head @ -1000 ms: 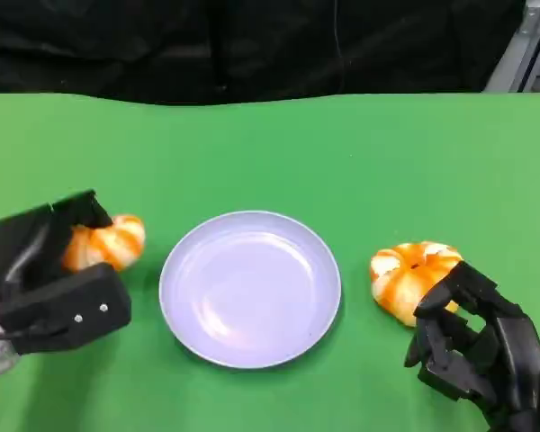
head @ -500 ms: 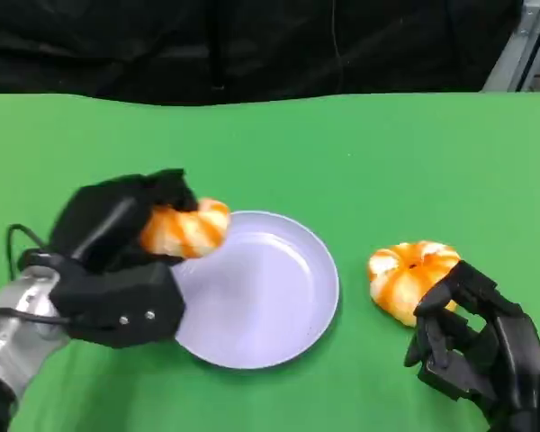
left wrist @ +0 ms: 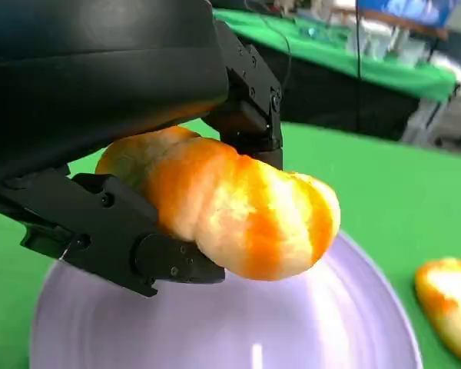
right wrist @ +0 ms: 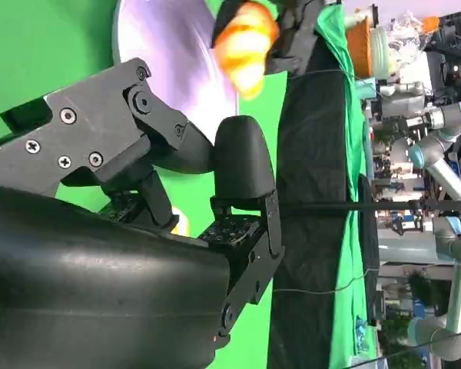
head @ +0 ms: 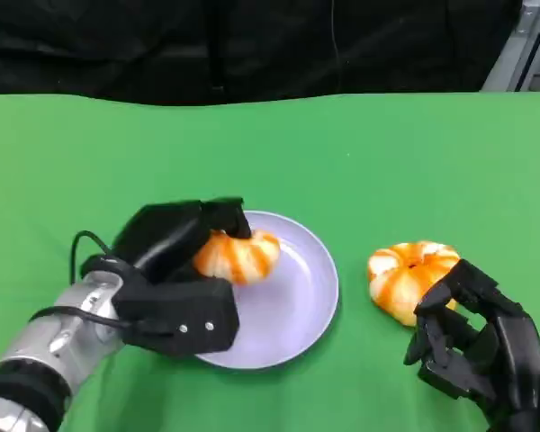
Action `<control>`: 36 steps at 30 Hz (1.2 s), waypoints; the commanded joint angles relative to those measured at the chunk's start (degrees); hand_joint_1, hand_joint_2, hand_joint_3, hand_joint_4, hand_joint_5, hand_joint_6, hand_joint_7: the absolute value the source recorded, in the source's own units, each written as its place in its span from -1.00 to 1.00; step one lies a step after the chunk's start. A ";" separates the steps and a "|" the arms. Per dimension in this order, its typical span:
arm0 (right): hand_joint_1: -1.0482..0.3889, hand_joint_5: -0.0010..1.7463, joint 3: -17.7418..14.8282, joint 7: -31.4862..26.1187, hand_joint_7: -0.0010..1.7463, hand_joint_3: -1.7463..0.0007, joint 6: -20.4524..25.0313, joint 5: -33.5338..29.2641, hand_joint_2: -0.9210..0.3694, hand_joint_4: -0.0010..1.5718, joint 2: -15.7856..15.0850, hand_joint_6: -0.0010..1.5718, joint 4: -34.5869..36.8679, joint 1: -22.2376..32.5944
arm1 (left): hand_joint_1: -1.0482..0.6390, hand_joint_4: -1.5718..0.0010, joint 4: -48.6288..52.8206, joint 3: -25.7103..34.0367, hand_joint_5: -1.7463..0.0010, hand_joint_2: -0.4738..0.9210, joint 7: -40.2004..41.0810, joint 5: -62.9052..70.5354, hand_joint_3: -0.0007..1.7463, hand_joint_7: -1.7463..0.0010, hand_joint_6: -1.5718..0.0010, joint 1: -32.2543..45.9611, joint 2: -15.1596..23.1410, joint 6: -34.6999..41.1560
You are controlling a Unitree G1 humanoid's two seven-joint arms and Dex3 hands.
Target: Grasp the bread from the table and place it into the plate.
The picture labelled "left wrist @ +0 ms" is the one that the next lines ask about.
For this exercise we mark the black table skirt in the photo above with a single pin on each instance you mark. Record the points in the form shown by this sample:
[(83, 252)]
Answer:
[(330, 104)]

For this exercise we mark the green cloth on background table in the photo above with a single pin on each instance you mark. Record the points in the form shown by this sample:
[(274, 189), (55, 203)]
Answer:
[(369, 73)]

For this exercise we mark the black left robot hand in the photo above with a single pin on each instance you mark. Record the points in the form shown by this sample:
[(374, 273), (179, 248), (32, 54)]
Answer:
[(100, 77)]

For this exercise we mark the lilac plate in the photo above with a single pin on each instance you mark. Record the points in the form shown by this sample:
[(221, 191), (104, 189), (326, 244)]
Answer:
[(253, 326)]

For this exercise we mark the orange and white bread roll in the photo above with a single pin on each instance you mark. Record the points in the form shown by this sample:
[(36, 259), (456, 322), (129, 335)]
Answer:
[(449, 300), (234, 215)]

